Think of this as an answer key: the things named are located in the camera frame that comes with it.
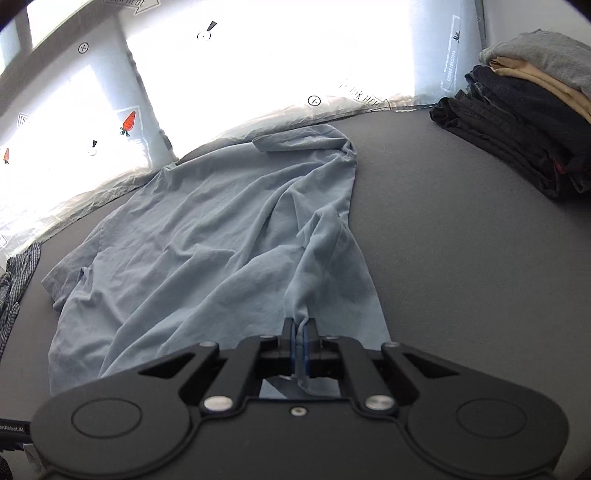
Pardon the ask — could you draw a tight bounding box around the checked cloth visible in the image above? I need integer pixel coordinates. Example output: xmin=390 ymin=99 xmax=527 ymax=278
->
xmin=0 ymin=241 xmax=42 ymax=357

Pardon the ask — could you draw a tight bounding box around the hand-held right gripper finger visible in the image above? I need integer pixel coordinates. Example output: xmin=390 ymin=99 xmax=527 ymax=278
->
xmin=137 ymin=318 xmax=300 ymax=416
xmin=299 ymin=318 xmax=457 ymax=414

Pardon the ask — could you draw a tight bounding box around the light blue t-shirt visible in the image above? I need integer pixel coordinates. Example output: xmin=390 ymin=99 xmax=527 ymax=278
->
xmin=41 ymin=124 xmax=393 ymax=398

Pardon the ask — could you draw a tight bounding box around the folded navy garment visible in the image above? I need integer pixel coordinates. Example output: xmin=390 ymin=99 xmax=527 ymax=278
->
xmin=464 ymin=65 xmax=591 ymax=172

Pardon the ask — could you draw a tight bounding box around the folded beige garment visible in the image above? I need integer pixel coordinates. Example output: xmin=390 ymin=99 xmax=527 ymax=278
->
xmin=489 ymin=58 xmax=591 ymax=123

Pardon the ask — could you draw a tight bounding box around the folded black garment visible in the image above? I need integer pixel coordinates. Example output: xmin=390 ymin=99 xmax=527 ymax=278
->
xmin=429 ymin=90 xmax=591 ymax=200

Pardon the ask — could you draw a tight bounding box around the folded grey garment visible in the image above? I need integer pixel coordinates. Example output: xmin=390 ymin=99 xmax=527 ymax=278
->
xmin=478 ymin=29 xmax=591 ymax=100

